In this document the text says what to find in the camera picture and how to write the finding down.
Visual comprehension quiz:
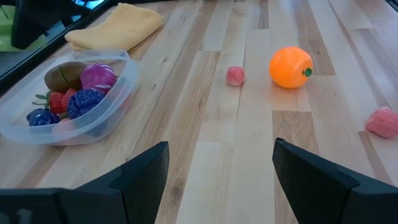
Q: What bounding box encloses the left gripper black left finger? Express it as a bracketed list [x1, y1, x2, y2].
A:
[0, 141, 170, 224]

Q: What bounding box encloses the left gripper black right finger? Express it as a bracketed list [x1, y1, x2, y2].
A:
[272, 138, 398, 224]

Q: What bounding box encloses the blue berry toy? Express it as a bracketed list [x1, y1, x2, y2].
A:
[26, 108, 62, 127]

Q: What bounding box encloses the purple grape cluster toy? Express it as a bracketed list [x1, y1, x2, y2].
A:
[67, 88, 106, 119]

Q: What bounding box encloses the magenta red cabbage toy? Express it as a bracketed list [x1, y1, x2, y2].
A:
[79, 62, 118, 95]

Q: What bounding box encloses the brown kiwi toy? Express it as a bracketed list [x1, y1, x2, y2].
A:
[44, 61, 88, 94]

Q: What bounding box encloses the orange fruit toy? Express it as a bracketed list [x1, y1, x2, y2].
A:
[269, 46, 314, 90]

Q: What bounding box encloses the clear plastic tupperware container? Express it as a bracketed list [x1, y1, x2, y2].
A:
[0, 49, 138, 146]

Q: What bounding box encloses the folded yellow cloth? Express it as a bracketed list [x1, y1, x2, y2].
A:
[64, 2, 165, 52]

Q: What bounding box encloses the black chair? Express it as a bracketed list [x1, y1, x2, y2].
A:
[11, 0, 93, 50]

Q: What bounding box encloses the black aluminium table frame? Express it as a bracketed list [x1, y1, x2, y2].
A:
[0, 0, 175, 94]

